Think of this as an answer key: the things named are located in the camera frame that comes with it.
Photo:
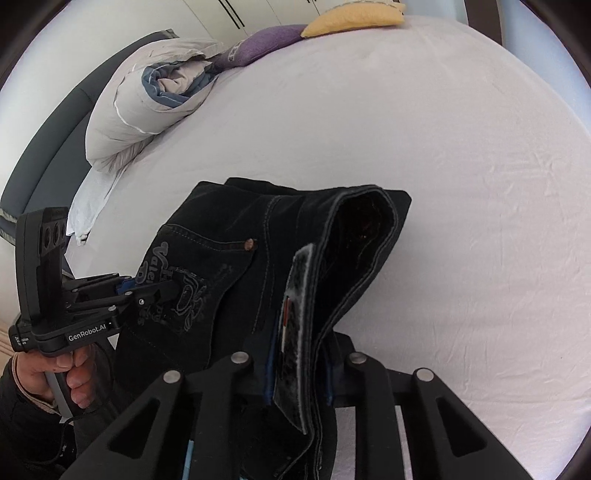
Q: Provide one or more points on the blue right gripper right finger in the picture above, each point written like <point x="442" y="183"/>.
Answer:
<point x="335" y="351"/>

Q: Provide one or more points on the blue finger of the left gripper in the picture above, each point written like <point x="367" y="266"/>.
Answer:
<point x="127" y="289"/>

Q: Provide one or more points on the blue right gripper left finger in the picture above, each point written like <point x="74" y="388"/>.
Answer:
<point x="269" y="372"/>

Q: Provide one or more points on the black denim pants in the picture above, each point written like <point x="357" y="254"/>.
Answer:
<point x="248" y="260"/>

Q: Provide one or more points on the black jacket sleeve forearm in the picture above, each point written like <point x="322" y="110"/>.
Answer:
<point x="35" y="442"/>

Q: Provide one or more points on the white pillow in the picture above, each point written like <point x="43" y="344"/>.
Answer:
<point x="88" y="202"/>

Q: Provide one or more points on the light blue plastic bin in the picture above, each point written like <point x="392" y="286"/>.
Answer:
<point x="188" y="460"/>

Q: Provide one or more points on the dark grey headboard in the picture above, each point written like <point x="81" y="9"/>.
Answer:
<point x="53" y="165"/>

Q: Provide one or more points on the white bed sheet mattress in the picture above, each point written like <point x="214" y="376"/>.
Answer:
<point x="489" y="284"/>

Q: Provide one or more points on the grey rolled duvet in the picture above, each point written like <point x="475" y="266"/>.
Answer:
<point x="153" y="89"/>

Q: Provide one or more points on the purple cushion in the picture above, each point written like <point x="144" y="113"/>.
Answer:
<point x="258" y="45"/>

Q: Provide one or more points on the cream wardrobe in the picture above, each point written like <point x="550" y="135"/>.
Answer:
<point x="229" y="21"/>

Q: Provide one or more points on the yellow cushion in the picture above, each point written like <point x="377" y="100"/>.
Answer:
<point x="356" y="16"/>

